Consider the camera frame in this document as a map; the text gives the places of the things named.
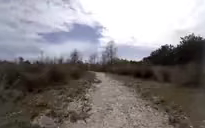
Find row of bare trees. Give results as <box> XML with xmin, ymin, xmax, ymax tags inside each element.
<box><xmin>16</xmin><ymin>39</ymin><xmax>119</xmax><ymax>66</ymax></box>

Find pale gravel path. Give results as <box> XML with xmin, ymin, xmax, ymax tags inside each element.
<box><xmin>58</xmin><ymin>71</ymin><xmax>174</xmax><ymax>128</ymax></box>

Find dry brown bushes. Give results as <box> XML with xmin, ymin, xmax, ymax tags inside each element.
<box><xmin>0</xmin><ymin>59</ymin><xmax>205</xmax><ymax>94</ymax></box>

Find dry grass ground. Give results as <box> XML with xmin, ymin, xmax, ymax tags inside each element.
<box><xmin>0</xmin><ymin>71</ymin><xmax>103</xmax><ymax>128</ymax></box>
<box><xmin>104</xmin><ymin>72</ymin><xmax>205</xmax><ymax>128</ymax></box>

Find dark green wood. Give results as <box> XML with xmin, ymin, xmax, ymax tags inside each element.
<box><xmin>142</xmin><ymin>32</ymin><xmax>205</xmax><ymax>66</ymax></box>

